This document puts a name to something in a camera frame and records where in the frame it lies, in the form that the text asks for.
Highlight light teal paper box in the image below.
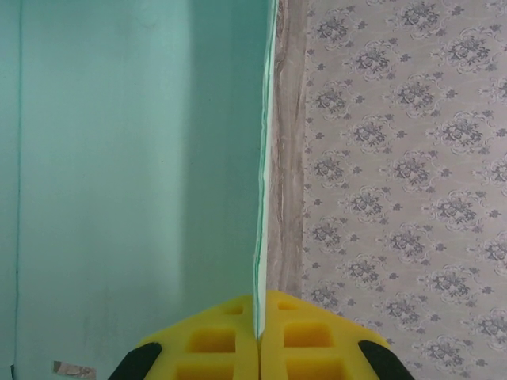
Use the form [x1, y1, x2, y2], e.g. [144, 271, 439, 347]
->
[0, 0, 277, 380]

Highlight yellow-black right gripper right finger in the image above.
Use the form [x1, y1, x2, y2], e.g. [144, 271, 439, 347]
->
[257, 290, 415, 380]

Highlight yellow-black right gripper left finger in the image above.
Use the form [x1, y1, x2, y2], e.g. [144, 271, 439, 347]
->
[109, 293, 260, 380]

